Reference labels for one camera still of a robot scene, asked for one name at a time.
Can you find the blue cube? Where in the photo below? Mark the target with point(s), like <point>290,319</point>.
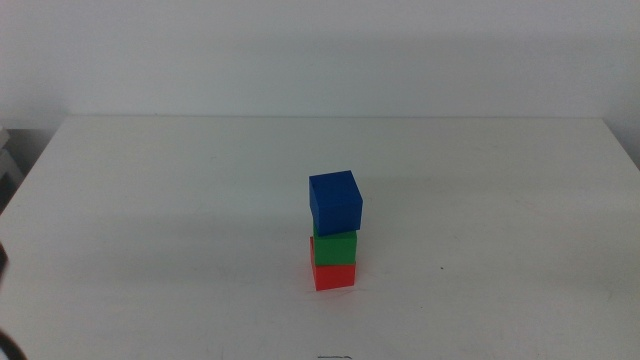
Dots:
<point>336,205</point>

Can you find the green cube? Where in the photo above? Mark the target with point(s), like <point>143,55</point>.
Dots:
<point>335,250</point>

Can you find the red cube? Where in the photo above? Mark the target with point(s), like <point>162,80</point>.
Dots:
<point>335,278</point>

